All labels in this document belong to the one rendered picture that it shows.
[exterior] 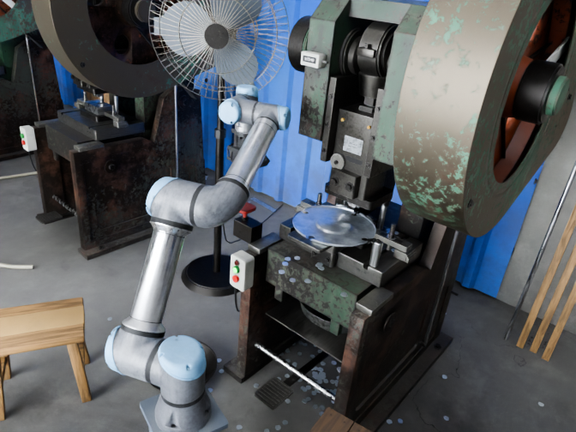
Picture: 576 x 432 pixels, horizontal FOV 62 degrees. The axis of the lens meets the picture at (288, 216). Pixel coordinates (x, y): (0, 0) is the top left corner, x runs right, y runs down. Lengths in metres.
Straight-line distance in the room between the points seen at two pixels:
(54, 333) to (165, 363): 0.76
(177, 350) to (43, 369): 1.11
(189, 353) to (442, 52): 0.91
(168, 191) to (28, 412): 1.16
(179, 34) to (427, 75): 1.26
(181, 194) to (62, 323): 0.87
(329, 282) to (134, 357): 0.67
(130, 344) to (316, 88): 0.94
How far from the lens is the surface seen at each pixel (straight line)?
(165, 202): 1.29
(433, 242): 1.90
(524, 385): 2.50
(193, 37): 2.15
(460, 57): 1.06
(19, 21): 4.17
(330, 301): 1.65
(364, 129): 1.55
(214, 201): 1.25
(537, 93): 1.36
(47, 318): 2.01
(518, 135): 1.70
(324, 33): 1.56
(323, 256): 1.67
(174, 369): 1.25
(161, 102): 2.92
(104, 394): 2.14
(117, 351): 1.34
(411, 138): 1.12
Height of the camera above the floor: 1.55
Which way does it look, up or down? 27 degrees down
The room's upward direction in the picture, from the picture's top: 6 degrees clockwise
